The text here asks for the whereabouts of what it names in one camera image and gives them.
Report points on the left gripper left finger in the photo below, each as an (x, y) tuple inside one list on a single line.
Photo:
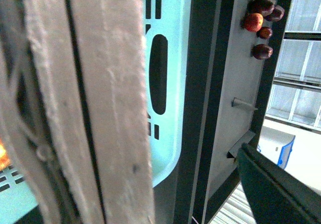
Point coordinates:
[(73, 108)]

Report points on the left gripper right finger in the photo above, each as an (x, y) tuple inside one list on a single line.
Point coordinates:
[(274, 195)]

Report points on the light blue plastic basket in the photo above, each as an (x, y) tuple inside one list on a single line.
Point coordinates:
[(165, 29)]

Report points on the dark red apple right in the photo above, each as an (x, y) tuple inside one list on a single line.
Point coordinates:
[(262, 51)]

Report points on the dark red apple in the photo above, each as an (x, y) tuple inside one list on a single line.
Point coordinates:
[(262, 51), (263, 7), (276, 15)]

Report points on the red apple with yellow patch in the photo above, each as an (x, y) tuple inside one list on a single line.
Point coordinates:
[(253, 22)]

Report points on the dark red apple top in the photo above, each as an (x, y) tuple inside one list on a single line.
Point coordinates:
[(276, 15)]

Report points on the dark red apple middle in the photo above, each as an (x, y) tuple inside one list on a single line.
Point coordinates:
[(263, 7)]

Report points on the white chest freezer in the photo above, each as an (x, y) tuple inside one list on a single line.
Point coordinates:
[(293, 150)]

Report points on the black triangular divider bar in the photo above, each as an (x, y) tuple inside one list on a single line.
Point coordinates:
[(245, 139)]

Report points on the far black display tray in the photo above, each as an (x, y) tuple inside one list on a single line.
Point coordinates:
[(235, 74)]

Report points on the small dark red fruit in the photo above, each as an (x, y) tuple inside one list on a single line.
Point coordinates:
[(265, 33)]

